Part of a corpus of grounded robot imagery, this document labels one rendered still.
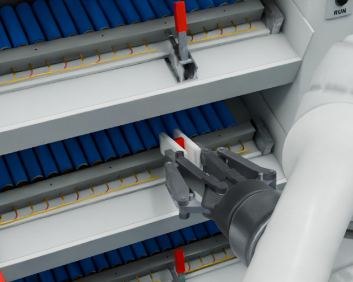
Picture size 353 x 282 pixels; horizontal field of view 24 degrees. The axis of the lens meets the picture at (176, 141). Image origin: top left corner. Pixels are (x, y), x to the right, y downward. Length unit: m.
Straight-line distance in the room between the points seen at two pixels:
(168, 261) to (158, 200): 0.16
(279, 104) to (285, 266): 0.58
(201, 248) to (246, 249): 0.40
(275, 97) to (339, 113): 0.46
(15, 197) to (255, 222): 0.34
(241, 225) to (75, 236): 0.27
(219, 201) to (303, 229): 0.33
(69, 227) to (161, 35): 0.27
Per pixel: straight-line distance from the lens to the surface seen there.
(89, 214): 1.06
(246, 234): 0.84
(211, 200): 0.92
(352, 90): 0.69
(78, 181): 1.06
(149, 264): 1.21
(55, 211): 1.05
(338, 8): 1.04
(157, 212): 1.07
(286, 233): 0.58
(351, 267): 0.75
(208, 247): 1.24
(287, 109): 1.11
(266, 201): 0.85
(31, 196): 1.04
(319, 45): 1.05
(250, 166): 0.98
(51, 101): 0.94
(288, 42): 1.06
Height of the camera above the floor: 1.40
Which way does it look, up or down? 33 degrees down
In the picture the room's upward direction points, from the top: straight up
